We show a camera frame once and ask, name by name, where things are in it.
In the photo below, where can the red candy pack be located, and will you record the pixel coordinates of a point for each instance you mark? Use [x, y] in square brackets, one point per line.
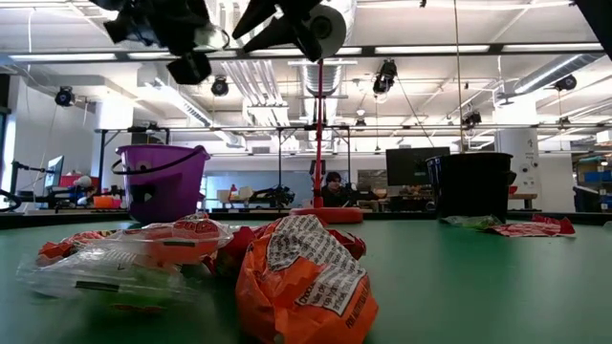
[526, 229]

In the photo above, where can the red desk lamp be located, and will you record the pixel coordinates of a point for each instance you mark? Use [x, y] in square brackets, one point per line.
[319, 143]

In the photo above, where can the black plastic bucket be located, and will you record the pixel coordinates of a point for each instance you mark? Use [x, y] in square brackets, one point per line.
[471, 186]

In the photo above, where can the black monitor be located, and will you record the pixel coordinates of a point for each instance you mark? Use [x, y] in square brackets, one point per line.
[411, 167]

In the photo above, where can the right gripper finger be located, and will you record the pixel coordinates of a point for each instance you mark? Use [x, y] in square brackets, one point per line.
[258, 16]
[282, 38]

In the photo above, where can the small computer monitor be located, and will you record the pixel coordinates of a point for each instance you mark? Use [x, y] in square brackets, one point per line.
[54, 172]

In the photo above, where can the black ceiling camera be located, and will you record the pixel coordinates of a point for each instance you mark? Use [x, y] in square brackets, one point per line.
[472, 118]
[64, 96]
[220, 87]
[385, 76]
[566, 82]

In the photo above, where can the white plush toy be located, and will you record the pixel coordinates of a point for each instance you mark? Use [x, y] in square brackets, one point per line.
[85, 181]

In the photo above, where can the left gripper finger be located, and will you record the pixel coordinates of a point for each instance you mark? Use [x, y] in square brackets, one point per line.
[189, 68]

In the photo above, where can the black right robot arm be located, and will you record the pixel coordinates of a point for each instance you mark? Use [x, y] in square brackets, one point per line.
[597, 19]

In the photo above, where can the person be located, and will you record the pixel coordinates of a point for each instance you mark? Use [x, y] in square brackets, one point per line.
[333, 188]

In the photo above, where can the orange box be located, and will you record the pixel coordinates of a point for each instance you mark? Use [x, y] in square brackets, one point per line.
[102, 202]

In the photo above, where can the blue storage bins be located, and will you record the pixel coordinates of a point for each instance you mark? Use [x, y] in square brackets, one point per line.
[597, 177]

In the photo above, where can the black office chair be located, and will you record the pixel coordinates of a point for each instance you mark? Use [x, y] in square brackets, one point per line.
[587, 198]

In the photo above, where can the purple plastic bucket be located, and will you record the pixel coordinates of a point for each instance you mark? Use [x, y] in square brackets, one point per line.
[162, 191]

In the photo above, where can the orange white printed candy wrapper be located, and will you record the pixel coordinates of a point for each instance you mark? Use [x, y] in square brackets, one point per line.
[306, 291]

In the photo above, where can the green table mat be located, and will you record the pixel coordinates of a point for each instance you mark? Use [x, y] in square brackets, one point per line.
[478, 286]

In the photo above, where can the black background robot arm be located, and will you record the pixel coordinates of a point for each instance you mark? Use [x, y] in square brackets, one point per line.
[272, 196]

